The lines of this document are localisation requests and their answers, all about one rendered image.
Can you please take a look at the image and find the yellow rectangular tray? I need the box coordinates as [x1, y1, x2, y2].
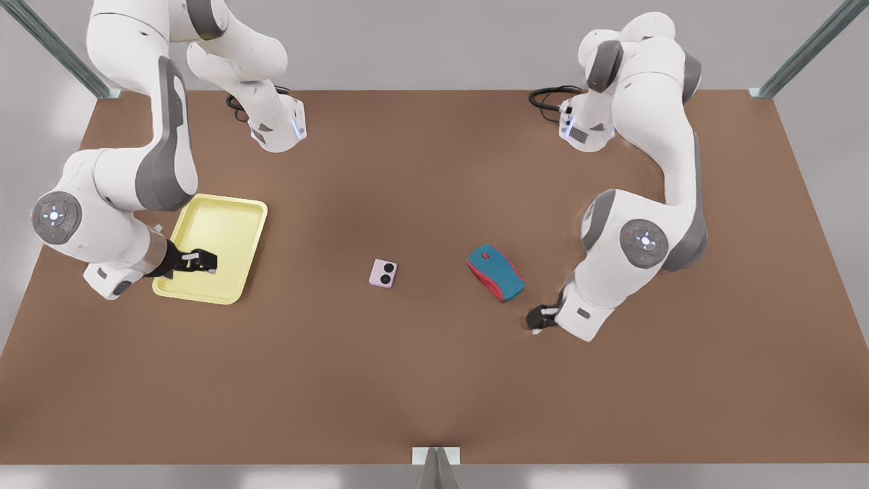
[152, 194, 269, 306]

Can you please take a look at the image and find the teal and red computer mouse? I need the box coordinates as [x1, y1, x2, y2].
[466, 244, 527, 304]

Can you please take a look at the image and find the pink flip phone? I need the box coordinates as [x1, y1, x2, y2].
[369, 258, 399, 289]

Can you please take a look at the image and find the black cable loop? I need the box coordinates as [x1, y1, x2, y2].
[225, 86, 293, 124]
[528, 85, 586, 124]

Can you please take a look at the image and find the silver frame post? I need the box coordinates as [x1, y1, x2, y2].
[0, 0, 123, 101]
[748, 0, 869, 100]
[412, 446, 461, 489]

